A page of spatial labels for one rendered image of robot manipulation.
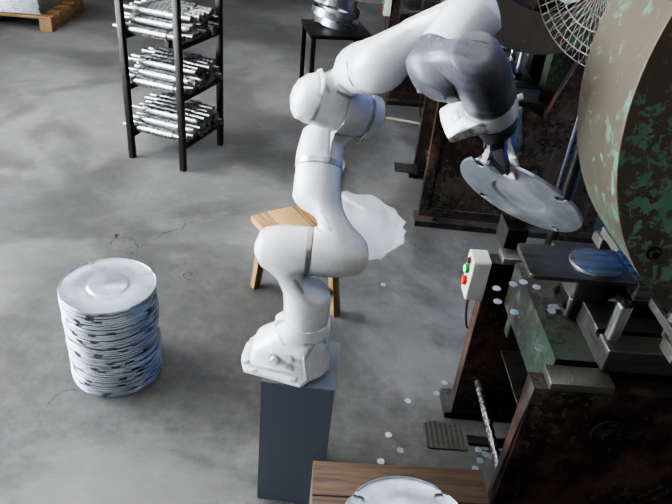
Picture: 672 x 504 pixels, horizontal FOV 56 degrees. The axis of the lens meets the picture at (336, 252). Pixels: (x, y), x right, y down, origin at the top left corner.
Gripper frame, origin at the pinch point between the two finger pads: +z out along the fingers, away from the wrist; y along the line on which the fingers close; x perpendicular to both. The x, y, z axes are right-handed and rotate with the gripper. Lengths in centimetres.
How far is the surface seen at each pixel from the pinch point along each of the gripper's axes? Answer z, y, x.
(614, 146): -34.2, -5.2, -23.7
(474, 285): 55, -16, 11
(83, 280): 28, -74, 112
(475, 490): 37, -61, -19
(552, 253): 33.8, -3.8, -8.2
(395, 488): 28, -70, -5
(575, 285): 34.2, -8.5, -16.4
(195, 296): 86, -64, 116
